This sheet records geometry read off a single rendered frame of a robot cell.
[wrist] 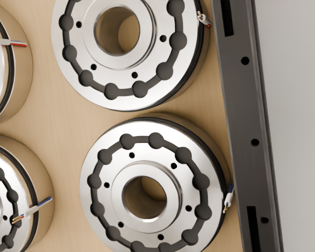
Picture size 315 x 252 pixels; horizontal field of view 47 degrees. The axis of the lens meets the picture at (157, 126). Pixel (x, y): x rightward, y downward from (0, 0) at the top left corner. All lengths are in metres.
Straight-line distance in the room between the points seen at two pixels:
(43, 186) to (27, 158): 0.03
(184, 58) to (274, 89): 0.17
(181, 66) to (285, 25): 0.18
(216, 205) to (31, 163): 0.15
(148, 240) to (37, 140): 0.12
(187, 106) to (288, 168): 0.17
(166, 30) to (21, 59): 0.12
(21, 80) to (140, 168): 0.12
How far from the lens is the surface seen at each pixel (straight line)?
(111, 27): 0.26
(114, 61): 0.23
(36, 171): 0.30
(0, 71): 0.28
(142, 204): 0.26
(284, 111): 0.38
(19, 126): 0.32
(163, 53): 0.22
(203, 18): 0.21
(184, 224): 0.24
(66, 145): 0.30
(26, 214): 0.28
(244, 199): 0.16
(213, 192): 0.23
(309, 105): 0.38
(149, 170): 0.23
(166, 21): 0.23
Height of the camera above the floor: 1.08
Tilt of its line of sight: 71 degrees down
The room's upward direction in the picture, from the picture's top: 117 degrees counter-clockwise
